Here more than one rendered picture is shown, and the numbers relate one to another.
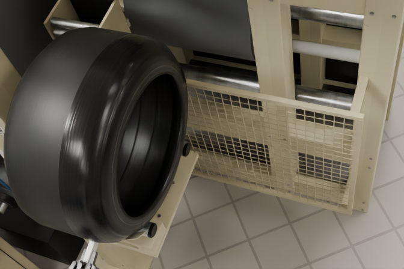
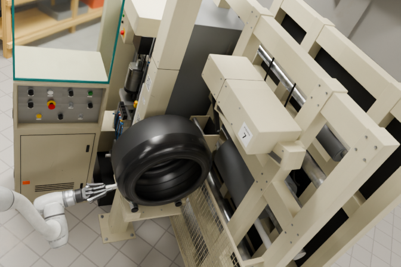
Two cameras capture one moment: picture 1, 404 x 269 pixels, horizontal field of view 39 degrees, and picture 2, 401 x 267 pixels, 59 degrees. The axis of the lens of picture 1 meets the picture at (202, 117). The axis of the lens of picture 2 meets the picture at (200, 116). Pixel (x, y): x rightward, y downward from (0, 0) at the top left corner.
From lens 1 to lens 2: 58 cm
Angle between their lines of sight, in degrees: 23
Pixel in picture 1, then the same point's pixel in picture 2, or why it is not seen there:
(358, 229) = not seen: outside the picture
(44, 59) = (173, 117)
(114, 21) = (210, 140)
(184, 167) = (170, 211)
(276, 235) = not seen: outside the picture
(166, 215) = (145, 215)
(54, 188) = (128, 149)
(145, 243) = (127, 211)
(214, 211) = (162, 255)
